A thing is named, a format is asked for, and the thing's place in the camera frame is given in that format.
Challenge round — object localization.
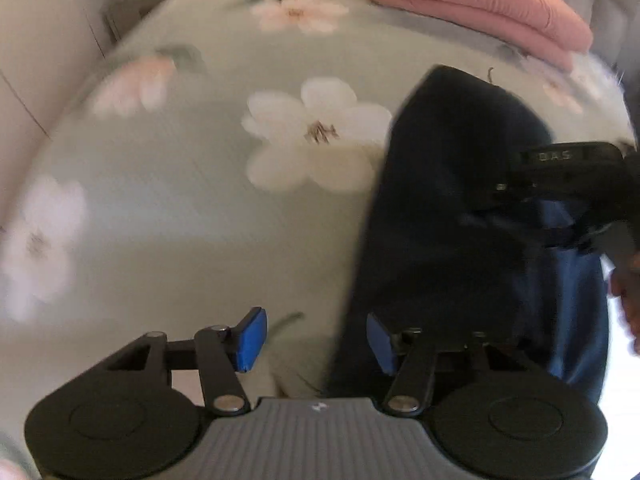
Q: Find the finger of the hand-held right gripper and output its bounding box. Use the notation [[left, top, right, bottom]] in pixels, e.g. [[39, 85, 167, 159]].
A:
[[459, 209, 548, 250]]

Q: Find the navy garment with striped trim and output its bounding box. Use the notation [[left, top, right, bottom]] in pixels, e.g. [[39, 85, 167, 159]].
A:
[[322, 64, 610, 403]]

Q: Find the green floral bedsheet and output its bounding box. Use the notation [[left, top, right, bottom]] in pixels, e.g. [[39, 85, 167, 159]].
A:
[[0, 0, 638, 480]]

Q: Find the person's right hand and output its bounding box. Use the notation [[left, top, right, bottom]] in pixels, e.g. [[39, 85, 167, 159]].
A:
[[607, 265, 640, 356]]

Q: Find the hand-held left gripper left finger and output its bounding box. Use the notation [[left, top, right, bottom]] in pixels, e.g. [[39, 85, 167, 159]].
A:
[[104, 306, 268, 415]]

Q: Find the pink folded blanket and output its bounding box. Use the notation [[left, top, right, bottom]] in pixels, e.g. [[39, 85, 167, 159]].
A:
[[365, 0, 595, 72]]

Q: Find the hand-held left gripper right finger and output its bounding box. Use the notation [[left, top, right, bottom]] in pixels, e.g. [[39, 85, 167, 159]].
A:
[[366, 312, 543, 415]]

